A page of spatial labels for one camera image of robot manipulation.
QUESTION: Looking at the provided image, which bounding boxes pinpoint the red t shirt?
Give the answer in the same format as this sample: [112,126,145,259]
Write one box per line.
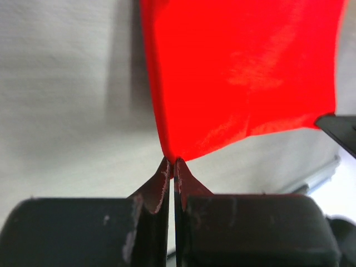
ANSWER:
[140,0,347,162]

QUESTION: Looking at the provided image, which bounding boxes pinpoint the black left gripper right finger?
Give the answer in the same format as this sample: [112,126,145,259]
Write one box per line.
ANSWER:
[174,159,341,266]

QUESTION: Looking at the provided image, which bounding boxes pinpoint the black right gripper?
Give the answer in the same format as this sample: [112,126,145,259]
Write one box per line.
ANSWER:
[315,114,356,158]

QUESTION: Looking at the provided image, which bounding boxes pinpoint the aluminium front rail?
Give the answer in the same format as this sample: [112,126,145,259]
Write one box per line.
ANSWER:
[289,155,343,195]

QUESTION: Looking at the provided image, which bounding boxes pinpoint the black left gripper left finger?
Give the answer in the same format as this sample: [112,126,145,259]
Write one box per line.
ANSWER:
[1,159,170,266]

